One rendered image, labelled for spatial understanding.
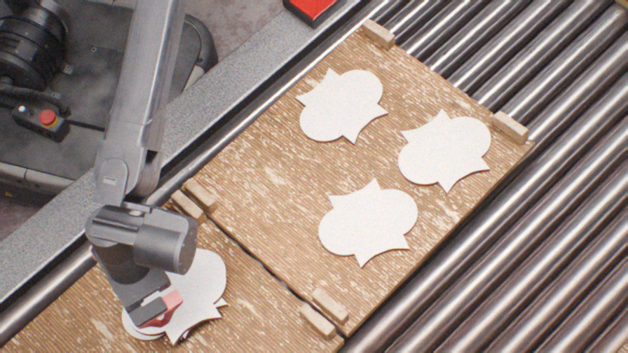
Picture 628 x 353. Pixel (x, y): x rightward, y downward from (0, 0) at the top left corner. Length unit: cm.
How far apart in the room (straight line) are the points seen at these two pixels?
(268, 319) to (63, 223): 37
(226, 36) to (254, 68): 122
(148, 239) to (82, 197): 44
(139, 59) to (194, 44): 138
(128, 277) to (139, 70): 26
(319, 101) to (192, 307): 39
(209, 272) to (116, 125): 33
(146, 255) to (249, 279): 31
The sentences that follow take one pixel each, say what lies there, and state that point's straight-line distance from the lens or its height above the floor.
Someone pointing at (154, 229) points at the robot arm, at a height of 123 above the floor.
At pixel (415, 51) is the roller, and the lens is 180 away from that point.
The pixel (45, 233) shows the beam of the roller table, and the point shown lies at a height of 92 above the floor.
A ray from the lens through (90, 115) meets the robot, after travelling 265.
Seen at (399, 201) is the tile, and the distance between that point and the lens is 162.
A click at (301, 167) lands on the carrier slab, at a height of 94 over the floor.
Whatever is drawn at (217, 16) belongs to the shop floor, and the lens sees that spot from 308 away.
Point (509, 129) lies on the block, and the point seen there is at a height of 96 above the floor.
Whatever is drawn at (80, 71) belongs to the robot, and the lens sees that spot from 272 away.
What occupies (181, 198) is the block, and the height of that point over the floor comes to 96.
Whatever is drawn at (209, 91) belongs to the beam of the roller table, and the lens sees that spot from 180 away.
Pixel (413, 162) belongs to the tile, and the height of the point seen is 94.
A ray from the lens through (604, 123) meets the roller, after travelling 175.
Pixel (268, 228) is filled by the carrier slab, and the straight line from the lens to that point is 163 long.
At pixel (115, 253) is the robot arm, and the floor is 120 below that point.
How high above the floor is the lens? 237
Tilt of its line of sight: 60 degrees down
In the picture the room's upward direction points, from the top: 10 degrees counter-clockwise
